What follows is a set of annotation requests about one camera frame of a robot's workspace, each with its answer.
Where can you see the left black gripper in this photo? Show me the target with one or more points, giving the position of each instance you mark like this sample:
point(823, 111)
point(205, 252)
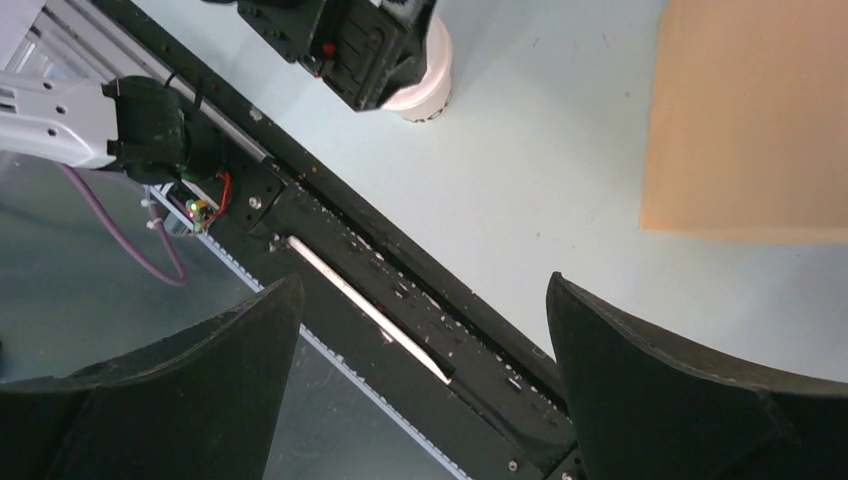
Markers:
point(364, 51)

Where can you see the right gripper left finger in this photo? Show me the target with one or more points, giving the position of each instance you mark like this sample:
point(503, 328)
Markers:
point(200, 404)

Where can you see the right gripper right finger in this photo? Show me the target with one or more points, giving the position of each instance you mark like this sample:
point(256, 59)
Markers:
point(647, 403)

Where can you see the single white paper cup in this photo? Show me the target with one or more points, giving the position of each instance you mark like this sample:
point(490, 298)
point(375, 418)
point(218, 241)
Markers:
point(428, 99)

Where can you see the brown paper bag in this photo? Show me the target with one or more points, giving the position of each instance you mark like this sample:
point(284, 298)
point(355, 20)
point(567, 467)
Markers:
point(747, 136)

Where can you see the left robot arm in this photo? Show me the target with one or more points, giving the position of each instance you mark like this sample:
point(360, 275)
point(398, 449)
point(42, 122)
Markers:
point(134, 125)

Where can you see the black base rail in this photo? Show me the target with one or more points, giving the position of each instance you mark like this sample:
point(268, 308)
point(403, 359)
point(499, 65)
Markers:
point(469, 388)

